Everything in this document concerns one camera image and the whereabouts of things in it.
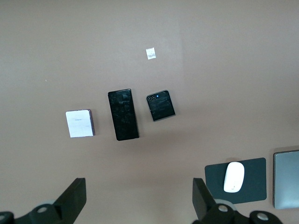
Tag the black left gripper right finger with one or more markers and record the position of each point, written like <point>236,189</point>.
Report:
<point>203,203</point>

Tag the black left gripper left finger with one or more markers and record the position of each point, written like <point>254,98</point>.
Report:
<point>70,200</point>

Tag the lavender flip phone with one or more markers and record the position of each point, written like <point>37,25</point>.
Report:
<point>79,123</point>

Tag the black slab smartphone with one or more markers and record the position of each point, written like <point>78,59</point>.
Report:
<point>123,114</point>

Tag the black dual-camera flip phone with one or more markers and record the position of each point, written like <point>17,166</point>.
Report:
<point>161,107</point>

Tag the white computer mouse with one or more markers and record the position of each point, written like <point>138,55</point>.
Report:
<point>234,177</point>

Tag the black mouse pad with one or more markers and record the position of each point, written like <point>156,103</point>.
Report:
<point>255,182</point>

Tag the grey closed laptop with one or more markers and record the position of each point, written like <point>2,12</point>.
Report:
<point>288,179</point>

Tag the small clear tape patch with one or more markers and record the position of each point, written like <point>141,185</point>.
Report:
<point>150,53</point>

